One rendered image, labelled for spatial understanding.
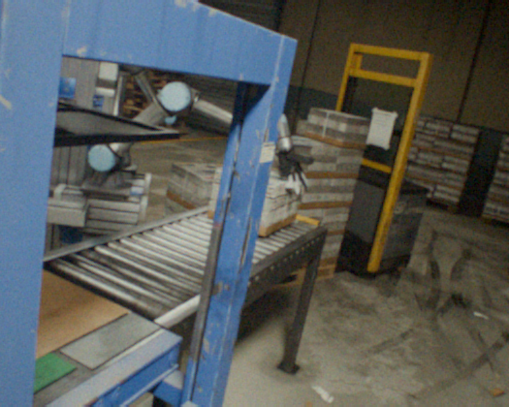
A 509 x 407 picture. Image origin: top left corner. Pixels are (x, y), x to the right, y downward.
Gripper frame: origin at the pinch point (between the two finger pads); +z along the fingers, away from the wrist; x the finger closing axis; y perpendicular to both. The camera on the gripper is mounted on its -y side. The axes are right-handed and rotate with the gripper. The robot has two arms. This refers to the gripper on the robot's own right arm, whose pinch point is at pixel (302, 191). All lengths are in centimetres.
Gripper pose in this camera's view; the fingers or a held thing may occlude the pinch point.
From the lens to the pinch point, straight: 221.1
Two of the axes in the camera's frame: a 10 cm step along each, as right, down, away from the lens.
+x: -4.4, 1.4, -8.9
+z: 2.8, 9.6, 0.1
